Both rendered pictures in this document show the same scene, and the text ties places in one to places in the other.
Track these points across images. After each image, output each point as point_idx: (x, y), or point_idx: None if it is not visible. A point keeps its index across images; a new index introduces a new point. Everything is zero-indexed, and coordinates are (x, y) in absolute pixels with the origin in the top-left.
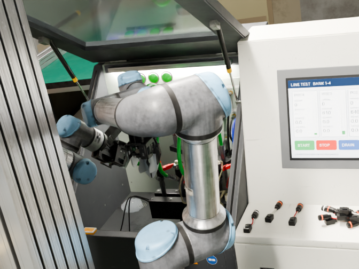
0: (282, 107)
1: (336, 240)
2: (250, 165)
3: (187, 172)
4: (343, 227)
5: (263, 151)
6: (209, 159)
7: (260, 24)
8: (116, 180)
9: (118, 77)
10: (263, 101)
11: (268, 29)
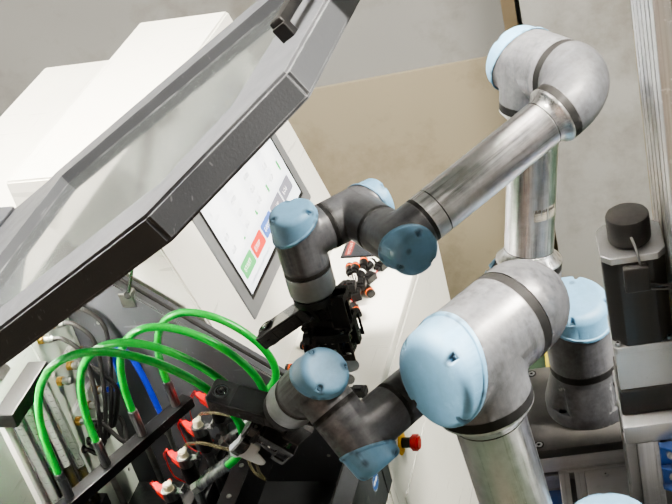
0: (204, 230)
1: (402, 304)
2: None
3: (551, 179)
4: (370, 301)
5: (231, 317)
6: None
7: None
8: None
9: (304, 216)
10: (186, 241)
11: (57, 155)
